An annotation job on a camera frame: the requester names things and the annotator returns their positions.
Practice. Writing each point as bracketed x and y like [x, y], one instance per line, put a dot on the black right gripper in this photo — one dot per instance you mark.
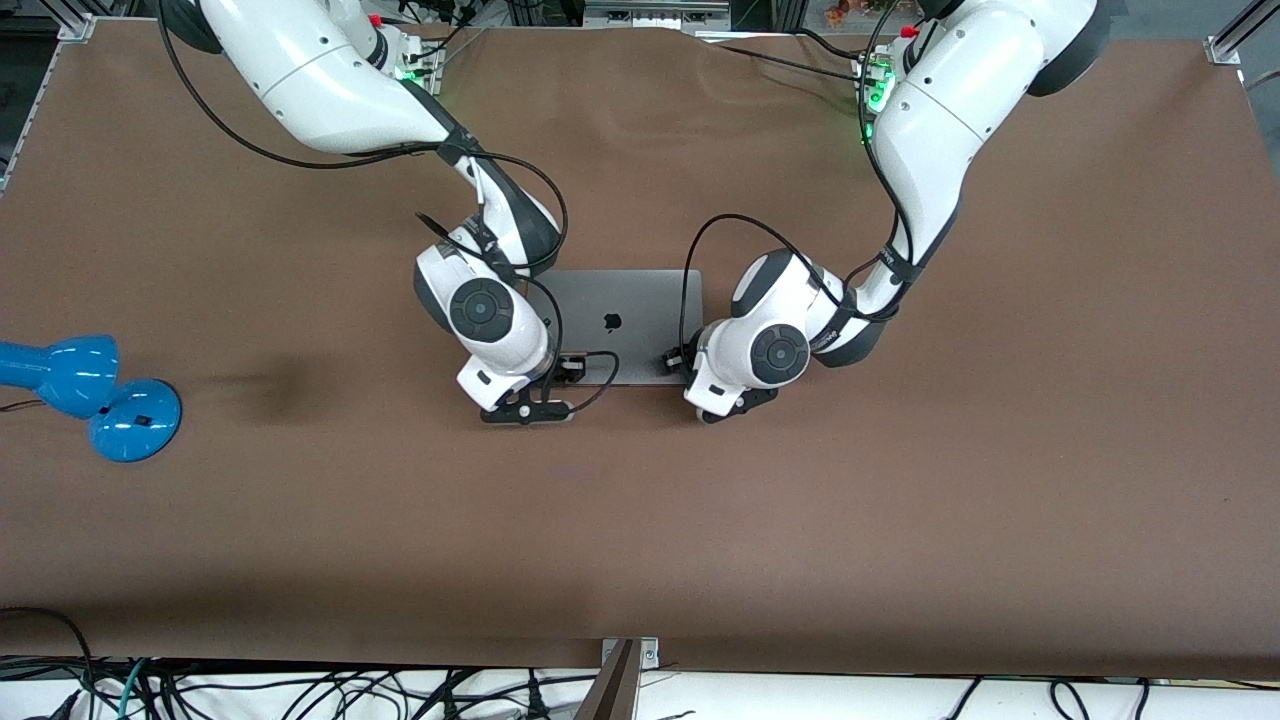
[563, 371]

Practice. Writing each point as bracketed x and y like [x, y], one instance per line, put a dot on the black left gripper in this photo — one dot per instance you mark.
[678, 361]

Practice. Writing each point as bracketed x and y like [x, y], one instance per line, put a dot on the grey laptop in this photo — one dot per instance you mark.
[630, 300]

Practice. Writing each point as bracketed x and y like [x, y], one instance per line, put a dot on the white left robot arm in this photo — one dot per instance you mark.
[950, 110]

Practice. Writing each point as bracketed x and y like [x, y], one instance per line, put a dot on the grey metal beam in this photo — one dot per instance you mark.
[615, 690]

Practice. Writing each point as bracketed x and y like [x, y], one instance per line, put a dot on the grey background device box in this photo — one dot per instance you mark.
[655, 15]

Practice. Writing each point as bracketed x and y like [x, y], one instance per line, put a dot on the orange background decoration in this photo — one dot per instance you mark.
[860, 10]

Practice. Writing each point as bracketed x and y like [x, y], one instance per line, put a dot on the blue desk lamp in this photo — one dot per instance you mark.
[130, 420]

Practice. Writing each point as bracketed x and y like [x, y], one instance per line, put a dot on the small metal bracket plate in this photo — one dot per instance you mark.
[650, 655]

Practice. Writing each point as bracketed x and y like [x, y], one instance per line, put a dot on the aluminium side rail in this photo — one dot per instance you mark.
[30, 115]

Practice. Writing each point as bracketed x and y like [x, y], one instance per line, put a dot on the aluminium frame corner bracket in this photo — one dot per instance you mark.
[78, 27]
[1222, 50]

